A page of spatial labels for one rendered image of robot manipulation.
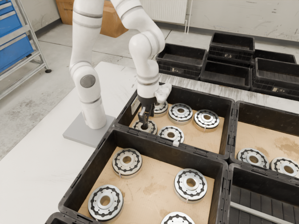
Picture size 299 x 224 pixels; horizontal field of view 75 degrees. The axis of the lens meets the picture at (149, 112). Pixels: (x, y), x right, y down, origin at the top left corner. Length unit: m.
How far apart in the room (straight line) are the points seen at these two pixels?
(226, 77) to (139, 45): 1.52
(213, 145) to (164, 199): 0.29
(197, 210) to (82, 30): 0.66
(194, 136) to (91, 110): 0.45
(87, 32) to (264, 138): 0.76
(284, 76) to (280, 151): 1.21
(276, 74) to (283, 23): 1.76
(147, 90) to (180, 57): 1.35
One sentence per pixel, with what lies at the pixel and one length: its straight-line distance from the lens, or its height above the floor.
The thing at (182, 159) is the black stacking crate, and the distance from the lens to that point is 0.68.
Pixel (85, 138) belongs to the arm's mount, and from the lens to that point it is 0.96.
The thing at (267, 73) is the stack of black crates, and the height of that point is 0.49.
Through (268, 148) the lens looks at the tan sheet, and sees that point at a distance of 0.88.
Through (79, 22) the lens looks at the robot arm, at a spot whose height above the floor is 1.21.
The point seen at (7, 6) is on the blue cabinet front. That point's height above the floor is 0.83.
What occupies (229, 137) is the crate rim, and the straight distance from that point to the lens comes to 0.71.
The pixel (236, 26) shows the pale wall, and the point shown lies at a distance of 3.65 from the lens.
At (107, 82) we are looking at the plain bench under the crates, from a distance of 1.29.
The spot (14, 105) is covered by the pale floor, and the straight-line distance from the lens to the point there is 2.56.
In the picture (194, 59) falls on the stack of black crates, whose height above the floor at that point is 0.49.
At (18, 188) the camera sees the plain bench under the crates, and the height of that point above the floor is 0.70.
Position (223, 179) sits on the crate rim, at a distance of 0.63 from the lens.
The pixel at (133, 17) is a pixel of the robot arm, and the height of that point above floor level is 1.26.
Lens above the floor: 1.46
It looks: 45 degrees down
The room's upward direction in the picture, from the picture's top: straight up
